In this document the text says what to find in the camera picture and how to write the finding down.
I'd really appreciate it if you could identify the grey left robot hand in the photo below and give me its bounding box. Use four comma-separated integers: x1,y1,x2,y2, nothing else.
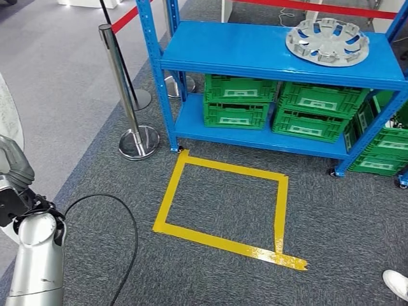
0,135,35,181

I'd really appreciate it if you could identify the white plastic car part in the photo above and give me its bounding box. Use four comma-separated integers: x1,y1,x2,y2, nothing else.
0,71,25,175

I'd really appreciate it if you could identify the white furniture block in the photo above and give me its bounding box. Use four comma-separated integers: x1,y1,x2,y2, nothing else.
57,0,118,10

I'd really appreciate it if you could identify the short red barrier belt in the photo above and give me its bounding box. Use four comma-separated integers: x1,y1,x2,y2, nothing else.
111,0,155,36

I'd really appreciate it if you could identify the yellow floor tape square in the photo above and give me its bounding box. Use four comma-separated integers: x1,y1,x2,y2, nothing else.
152,149,308,272

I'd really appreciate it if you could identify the green plastic crate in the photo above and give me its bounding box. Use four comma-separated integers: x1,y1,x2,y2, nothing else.
271,107,350,143
342,99,376,154
278,82,370,120
364,126,408,159
349,153,408,177
204,74,278,105
372,89,408,128
203,101,271,130

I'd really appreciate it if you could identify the long red barrier belt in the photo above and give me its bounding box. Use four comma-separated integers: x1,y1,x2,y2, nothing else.
232,0,397,20

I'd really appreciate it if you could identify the silver wheel hubcap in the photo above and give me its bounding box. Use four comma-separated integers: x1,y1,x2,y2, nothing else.
285,17,370,68

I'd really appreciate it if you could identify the person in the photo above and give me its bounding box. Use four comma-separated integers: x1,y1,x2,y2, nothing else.
382,270,408,302

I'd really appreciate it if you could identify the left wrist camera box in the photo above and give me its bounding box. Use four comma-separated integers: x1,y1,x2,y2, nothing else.
0,175,36,229

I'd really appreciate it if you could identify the chrome stanchion post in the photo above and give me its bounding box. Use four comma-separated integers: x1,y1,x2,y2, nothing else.
98,24,161,161
162,0,197,101

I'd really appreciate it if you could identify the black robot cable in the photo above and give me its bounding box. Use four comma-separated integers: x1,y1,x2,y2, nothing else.
63,194,138,306

